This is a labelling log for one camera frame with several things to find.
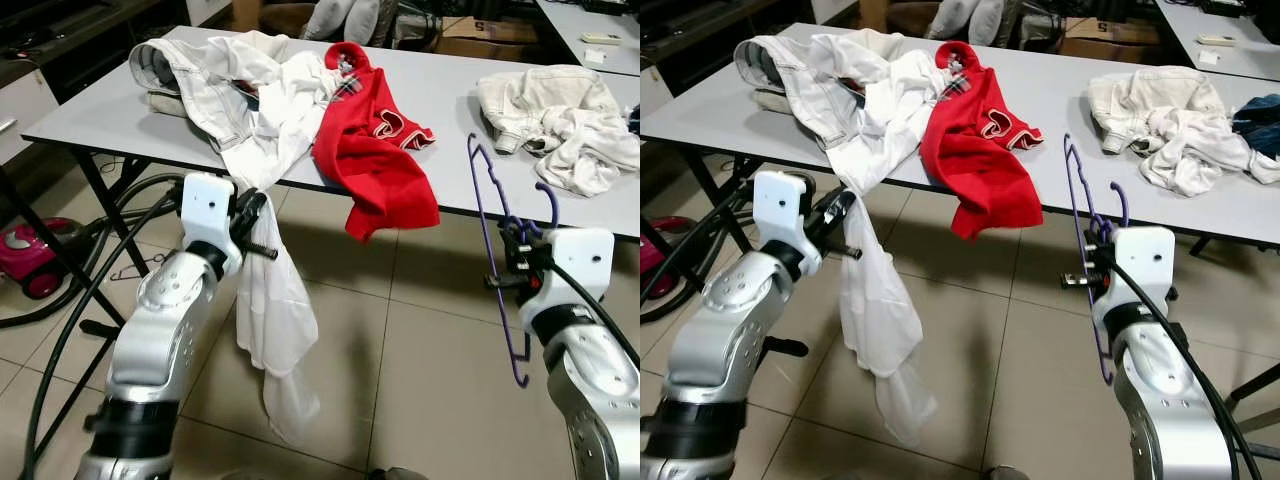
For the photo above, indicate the thin white shirt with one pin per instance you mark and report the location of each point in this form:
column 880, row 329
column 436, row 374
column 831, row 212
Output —
column 880, row 320
column 270, row 320

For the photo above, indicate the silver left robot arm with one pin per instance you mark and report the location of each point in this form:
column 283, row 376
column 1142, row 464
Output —
column 720, row 330
column 165, row 330

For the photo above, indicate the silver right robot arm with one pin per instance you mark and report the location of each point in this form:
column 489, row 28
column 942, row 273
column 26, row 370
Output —
column 1160, row 400
column 590, row 390

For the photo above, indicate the crumpled white shirt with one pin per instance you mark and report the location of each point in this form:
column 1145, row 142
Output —
column 590, row 150
column 1200, row 150

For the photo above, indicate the pink vacuum cleaner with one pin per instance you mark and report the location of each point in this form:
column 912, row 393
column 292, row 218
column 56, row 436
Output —
column 652, row 255
column 30, row 255

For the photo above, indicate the white denim jacket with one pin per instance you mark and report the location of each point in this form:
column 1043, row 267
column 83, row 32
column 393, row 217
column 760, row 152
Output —
column 810, row 85
column 200, row 90

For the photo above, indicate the grey table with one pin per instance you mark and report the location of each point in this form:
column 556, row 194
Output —
column 570, row 25
column 1060, row 110
column 450, row 110
column 1190, row 25

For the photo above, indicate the cream jacket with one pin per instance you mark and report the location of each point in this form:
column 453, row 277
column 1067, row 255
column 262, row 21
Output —
column 1150, row 95
column 540, row 95

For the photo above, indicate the brown armchair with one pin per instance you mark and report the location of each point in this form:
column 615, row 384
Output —
column 895, row 15
column 265, row 15

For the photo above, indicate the small white paper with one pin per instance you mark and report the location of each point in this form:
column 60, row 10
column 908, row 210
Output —
column 594, row 59
column 1208, row 59

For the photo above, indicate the grey pillow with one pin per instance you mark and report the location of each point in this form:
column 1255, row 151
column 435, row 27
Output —
column 990, row 20
column 950, row 20
column 325, row 20
column 372, row 20

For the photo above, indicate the flat cardboard box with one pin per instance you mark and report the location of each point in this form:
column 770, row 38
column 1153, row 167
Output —
column 490, row 40
column 1110, row 40

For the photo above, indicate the white remote control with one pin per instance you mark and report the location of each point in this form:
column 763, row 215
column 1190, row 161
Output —
column 1218, row 41
column 600, row 39

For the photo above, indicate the grey right robot foot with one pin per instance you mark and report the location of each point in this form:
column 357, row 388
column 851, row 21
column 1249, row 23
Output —
column 400, row 474
column 1008, row 474

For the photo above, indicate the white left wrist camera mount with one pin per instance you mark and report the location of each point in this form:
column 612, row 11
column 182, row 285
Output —
column 205, row 205
column 778, row 205

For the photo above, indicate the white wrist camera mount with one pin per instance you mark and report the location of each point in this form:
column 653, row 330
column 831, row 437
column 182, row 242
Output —
column 580, row 265
column 778, row 205
column 205, row 205
column 1145, row 262

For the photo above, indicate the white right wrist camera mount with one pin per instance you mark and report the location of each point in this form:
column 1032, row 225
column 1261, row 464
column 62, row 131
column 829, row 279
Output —
column 580, row 265
column 1145, row 262

